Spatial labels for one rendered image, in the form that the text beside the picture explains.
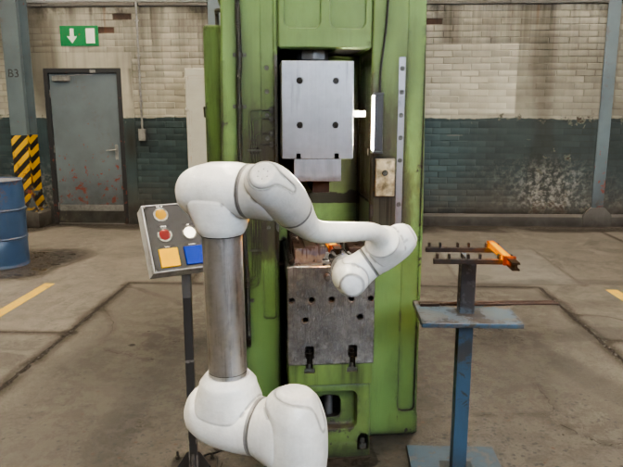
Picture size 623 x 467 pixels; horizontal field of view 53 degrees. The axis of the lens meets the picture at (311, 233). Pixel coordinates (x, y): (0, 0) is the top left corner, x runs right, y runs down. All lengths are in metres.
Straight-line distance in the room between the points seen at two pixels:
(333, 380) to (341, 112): 1.17
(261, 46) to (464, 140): 6.19
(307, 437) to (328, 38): 1.76
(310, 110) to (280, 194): 1.26
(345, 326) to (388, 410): 0.60
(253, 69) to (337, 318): 1.13
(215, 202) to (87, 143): 7.81
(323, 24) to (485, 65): 6.12
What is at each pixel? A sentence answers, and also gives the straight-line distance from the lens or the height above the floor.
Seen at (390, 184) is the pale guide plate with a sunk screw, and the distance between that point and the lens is 2.81.
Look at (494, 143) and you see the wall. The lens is 8.80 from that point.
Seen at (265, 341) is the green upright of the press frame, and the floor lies 0.51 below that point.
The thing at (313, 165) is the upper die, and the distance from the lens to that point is 2.63.
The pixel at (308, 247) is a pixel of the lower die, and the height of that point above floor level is 0.98.
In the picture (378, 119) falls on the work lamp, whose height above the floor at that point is 1.52.
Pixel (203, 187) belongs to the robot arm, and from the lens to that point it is 1.48.
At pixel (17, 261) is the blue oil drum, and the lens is 6.99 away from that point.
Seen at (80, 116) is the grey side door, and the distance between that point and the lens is 9.26.
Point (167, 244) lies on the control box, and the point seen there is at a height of 1.06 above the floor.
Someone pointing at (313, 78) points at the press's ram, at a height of 1.69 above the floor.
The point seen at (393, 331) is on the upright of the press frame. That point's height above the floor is 0.54.
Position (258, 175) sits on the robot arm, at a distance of 1.39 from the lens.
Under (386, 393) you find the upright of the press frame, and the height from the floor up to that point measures 0.22.
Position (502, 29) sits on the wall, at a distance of 8.86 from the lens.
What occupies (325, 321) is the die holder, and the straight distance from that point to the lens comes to 2.71.
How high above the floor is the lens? 1.56
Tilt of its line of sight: 11 degrees down
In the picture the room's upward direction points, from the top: straight up
